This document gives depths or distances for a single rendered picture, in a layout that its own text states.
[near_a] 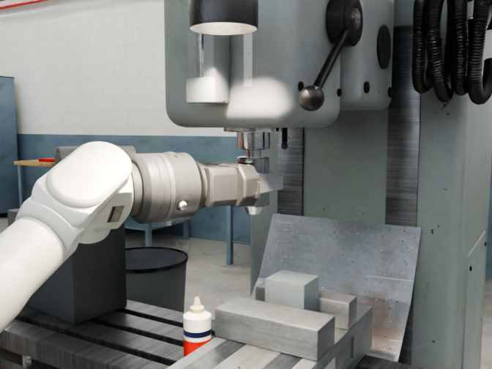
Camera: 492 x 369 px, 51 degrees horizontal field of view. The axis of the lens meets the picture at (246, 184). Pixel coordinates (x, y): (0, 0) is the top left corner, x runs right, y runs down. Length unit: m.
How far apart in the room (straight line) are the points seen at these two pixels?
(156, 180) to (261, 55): 0.19
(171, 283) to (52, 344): 1.75
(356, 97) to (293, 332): 0.35
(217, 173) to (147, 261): 2.38
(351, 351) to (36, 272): 0.46
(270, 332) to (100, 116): 6.45
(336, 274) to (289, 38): 0.56
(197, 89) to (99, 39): 6.48
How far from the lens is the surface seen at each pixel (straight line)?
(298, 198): 1.12
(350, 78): 0.79
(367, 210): 1.07
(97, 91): 7.08
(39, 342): 0.95
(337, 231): 1.08
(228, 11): 0.53
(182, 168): 0.64
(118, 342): 0.91
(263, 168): 0.72
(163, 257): 2.99
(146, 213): 0.63
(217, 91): 0.63
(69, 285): 0.98
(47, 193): 0.56
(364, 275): 1.04
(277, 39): 0.63
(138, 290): 2.60
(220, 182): 0.66
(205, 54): 0.63
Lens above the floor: 1.31
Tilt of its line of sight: 6 degrees down
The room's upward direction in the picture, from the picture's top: straight up
